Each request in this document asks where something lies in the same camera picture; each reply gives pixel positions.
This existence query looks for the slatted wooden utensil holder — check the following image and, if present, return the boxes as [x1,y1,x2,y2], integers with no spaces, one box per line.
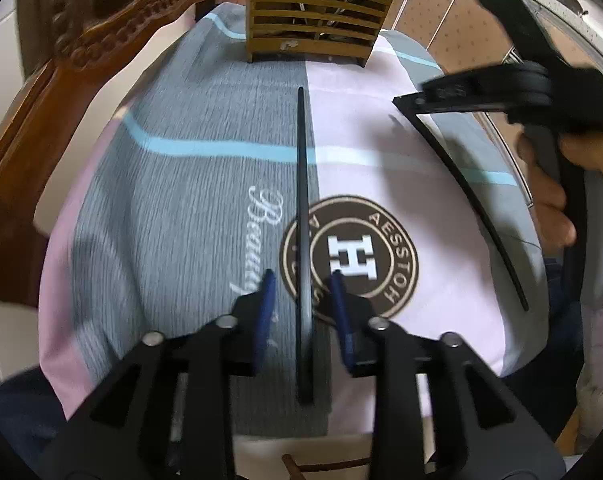
[244,0,405,68]

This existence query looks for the person's dark blue trousers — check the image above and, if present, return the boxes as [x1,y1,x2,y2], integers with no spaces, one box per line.
[0,255,589,480]

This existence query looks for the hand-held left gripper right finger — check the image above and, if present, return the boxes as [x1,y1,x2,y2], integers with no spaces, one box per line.
[330,270,567,480]

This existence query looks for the carved wooden furniture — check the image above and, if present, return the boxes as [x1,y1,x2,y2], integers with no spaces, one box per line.
[0,0,222,307]

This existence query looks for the person's right hand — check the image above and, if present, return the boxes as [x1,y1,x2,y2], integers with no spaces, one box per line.
[516,132,603,251]

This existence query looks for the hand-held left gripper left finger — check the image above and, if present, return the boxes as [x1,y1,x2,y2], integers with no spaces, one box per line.
[38,269,277,480]

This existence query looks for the black chopstick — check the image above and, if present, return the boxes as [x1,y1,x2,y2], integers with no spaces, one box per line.
[295,86,316,405]
[392,94,531,312]

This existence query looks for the brown wooden stool frame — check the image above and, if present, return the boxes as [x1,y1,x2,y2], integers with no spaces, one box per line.
[281,452,377,480]

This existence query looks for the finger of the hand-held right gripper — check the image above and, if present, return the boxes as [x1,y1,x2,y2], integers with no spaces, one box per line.
[416,62,532,111]

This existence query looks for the pink and grey printed towel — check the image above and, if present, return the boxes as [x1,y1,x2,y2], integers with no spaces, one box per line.
[38,2,549,436]

